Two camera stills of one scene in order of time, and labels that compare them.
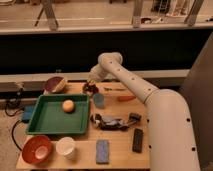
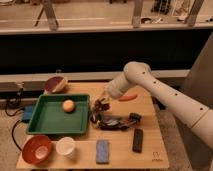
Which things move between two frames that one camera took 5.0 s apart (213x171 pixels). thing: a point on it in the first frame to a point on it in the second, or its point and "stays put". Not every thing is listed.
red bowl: x=37 y=150 stays put
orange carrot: x=126 y=98 stays put
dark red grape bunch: x=90 y=88 to x=100 y=105
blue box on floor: x=28 y=112 stays put
